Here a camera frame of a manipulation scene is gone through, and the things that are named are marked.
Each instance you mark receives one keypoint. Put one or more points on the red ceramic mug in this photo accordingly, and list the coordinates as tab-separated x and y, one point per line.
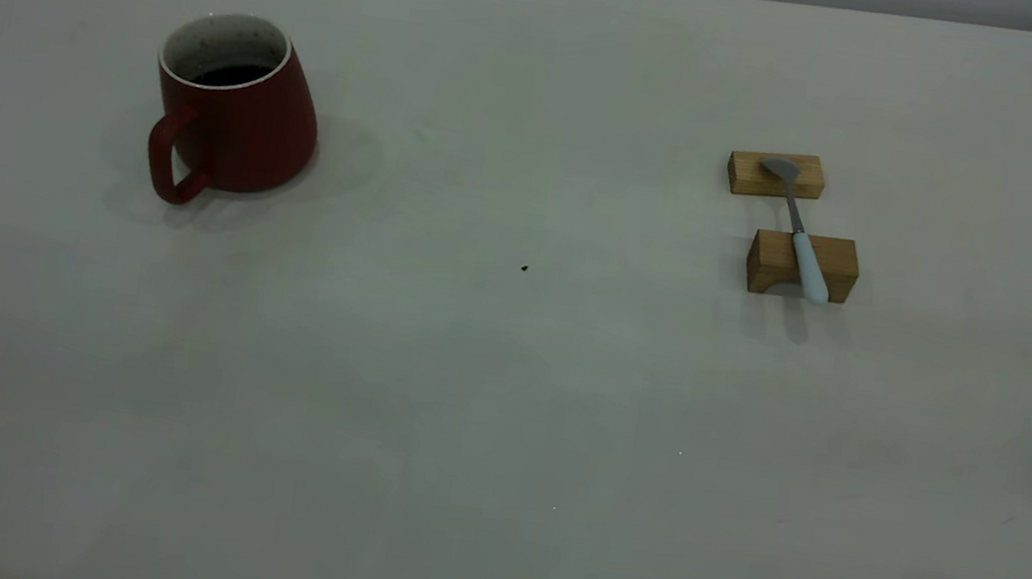
245	130

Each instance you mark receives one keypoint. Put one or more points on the flat rectangular wooden block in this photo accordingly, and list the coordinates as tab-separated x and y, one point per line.
744	172

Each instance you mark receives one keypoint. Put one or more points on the arched wooden block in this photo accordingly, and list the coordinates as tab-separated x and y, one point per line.
842	270

